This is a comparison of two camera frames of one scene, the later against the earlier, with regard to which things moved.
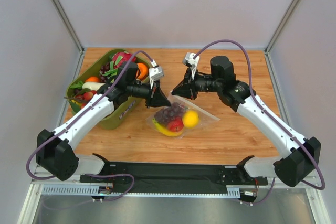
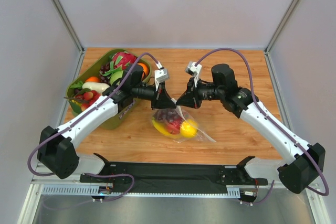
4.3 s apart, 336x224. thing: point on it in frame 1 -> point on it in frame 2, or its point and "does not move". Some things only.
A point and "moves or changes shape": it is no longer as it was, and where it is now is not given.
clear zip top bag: (180, 118) moves or changes shape
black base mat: (152, 178) does not move
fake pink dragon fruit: (121, 57) does not move
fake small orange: (93, 78) does not move
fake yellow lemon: (190, 118) -> (189, 128)
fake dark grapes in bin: (104, 68) does not move
